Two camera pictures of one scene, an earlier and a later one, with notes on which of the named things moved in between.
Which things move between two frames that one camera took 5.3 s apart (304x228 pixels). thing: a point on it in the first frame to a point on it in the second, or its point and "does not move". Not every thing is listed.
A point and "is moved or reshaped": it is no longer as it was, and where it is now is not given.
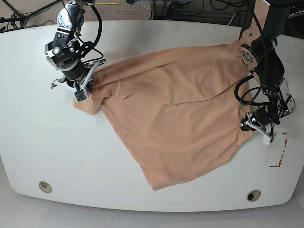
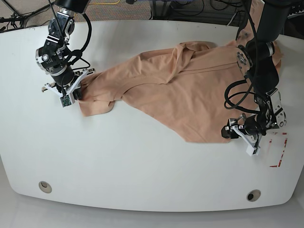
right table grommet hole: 253,195 does not move
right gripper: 264,115 to 253,125
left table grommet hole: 45,186 does not move
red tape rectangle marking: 282,153 does not move
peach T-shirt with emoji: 176,111 is moved or reshaped
